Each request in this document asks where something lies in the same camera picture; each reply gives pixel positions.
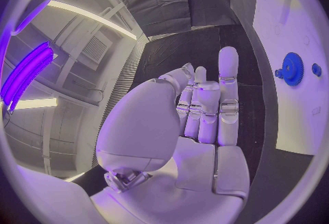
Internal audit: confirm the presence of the glowing light bar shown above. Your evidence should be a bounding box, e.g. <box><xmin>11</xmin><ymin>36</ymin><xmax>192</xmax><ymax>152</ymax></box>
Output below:
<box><xmin>0</xmin><ymin>40</ymin><xmax>58</xmax><ymax>111</ymax></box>

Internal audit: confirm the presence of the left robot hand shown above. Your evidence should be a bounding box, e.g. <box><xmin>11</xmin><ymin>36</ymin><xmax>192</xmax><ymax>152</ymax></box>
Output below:
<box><xmin>89</xmin><ymin>46</ymin><xmax>251</xmax><ymax>224</ymax></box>

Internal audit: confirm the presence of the blue gear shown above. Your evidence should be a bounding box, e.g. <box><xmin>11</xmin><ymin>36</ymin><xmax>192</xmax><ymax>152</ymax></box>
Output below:
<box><xmin>281</xmin><ymin>52</ymin><xmax>304</xmax><ymax>87</ymax></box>

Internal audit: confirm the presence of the white task board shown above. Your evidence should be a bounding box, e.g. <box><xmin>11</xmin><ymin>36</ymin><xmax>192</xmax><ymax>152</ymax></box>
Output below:
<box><xmin>252</xmin><ymin>0</ymin><xmax>325</xmax><ymax>156</ymax></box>

